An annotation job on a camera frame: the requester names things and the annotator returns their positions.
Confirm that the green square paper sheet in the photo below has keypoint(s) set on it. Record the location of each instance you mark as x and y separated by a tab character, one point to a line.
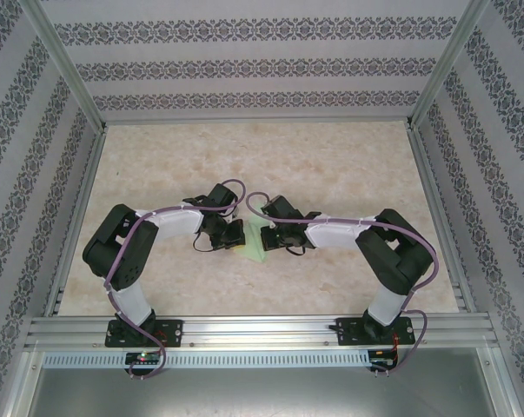
255	247

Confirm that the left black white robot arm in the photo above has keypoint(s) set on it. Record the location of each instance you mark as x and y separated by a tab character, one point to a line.
122	256

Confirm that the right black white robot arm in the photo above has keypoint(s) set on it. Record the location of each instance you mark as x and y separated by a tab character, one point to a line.
387	256

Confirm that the grey metal shelf sheet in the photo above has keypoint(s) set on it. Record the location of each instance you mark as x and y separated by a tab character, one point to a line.
261	391

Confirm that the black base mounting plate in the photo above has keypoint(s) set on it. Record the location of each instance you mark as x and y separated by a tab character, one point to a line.
172	332
350	332

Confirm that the small circuit board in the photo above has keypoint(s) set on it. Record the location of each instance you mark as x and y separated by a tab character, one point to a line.
143	357
382	362

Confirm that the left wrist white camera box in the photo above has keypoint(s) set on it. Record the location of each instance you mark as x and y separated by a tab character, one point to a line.
232	213

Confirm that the long aluminium mounting rail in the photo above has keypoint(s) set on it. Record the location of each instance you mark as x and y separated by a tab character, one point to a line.
261	332

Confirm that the aluminium side rail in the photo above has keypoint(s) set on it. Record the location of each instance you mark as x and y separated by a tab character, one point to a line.
433	195
81	208

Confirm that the aluminium corner post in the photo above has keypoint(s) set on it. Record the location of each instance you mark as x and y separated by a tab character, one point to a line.
448	65
66	65

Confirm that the aluminium frame bar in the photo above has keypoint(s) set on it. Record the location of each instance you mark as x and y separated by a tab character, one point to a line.
502	382
20	382

